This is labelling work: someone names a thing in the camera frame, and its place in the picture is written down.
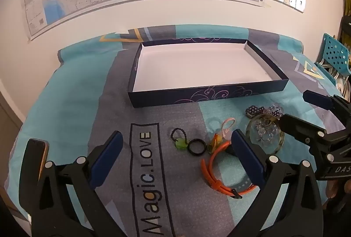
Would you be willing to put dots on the person's right hand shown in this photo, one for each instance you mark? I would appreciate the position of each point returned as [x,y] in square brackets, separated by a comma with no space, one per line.
[333,189]

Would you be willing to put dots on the dark blue shallow box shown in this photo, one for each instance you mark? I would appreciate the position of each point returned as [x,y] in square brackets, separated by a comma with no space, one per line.
[197,67]

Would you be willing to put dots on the blue perforated chair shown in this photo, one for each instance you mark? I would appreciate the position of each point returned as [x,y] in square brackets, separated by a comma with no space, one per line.
[333,50]

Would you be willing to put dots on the amber bangle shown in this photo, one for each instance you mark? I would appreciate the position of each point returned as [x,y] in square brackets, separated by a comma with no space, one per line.
[281,141]

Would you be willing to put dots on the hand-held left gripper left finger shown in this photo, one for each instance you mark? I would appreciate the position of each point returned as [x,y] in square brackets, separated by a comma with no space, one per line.
[107,160]

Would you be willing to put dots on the teal grey printed tablecloth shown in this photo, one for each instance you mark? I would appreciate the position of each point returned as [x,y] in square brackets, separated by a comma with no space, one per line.
[82,105]

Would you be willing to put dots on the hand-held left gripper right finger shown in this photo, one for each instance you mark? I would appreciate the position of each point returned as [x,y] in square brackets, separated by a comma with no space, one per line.
[246,160]

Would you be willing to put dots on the orange smart watch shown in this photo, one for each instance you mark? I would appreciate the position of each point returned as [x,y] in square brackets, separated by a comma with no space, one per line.
[211,171]

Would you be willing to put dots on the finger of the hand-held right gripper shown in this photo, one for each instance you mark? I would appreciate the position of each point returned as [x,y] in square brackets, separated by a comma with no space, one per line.
[299,127]
[316,99]

